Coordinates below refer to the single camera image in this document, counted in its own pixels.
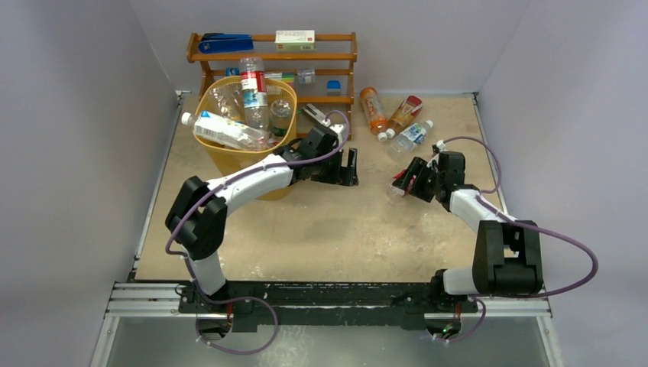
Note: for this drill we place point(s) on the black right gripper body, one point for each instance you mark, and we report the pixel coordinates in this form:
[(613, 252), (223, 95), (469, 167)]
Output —
[(414, 175)]

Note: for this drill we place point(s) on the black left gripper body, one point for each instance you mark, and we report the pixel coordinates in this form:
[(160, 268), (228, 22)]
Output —
[(329, 170)]

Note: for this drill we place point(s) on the blue green label white-cap bottle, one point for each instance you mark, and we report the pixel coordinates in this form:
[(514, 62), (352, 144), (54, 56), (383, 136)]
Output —
[(411, 137)]

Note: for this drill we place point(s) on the red gold label bottle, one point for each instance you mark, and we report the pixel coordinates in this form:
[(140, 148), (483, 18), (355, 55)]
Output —
[(403, 116)]

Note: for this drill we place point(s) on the orange label bottle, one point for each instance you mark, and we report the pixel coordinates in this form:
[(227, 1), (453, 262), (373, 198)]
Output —
[(374, 114)]

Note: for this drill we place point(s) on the yellow plastic bin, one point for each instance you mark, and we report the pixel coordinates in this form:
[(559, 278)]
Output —
[(229, 160)]

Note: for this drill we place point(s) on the red landscape label bottle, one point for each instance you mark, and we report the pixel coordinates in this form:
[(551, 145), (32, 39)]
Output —
[(404, 183)]

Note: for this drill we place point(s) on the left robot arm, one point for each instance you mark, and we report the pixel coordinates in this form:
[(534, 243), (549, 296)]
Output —
[(198, 216)]

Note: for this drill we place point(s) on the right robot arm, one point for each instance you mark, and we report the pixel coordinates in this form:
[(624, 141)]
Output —
[(507, 259)]

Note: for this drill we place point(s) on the white stapler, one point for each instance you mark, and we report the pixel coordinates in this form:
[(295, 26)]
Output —
[(316, 114)]

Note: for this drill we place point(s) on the blue eraser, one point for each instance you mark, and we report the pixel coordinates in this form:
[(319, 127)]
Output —
[(333, 88)]

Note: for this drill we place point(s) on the wooden shelf rack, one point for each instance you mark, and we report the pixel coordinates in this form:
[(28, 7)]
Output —
[(333, 59)]

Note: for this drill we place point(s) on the marker pen set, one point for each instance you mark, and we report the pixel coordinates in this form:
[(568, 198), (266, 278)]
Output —
[(285, 77)]

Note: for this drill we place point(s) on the white red box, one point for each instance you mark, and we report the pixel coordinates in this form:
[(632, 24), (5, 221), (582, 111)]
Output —
[(295, 40)]

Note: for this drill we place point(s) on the blue tape dispenser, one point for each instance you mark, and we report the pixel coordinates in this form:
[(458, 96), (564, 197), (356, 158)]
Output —
[(232, 71)]

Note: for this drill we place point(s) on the blue stapler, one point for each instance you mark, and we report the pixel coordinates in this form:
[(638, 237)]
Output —
[(217, 43)]

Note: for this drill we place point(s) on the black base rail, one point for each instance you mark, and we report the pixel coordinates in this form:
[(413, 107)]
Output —
[(410, 306)]

